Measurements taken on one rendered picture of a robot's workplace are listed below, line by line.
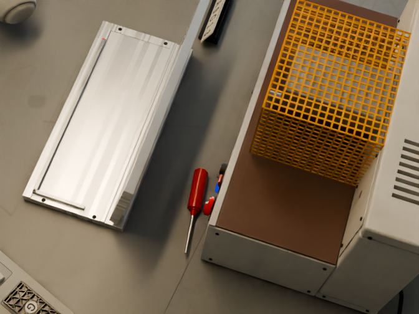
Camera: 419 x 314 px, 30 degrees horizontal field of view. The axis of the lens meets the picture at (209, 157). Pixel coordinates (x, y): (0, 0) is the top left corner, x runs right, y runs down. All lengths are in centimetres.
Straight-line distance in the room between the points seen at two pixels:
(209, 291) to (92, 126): 41
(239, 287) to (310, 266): 19
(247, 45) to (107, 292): 63
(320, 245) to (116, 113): 53
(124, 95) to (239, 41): 30
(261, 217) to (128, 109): 43
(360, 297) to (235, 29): 67
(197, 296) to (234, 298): 7
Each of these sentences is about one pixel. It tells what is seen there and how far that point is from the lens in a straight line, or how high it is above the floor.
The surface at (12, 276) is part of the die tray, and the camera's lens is 152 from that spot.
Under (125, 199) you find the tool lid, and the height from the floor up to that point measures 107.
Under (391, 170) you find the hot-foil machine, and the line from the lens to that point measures 124.
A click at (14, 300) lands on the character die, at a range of 151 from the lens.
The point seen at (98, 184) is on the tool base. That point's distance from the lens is 156.
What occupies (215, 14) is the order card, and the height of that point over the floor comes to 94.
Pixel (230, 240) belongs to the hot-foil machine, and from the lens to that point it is 138.
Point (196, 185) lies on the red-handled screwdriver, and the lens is 156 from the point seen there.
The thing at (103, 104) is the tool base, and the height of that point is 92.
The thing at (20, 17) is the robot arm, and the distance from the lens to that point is 170.
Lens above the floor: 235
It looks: 64 degrees down
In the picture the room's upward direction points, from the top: 11 degrees clockwise
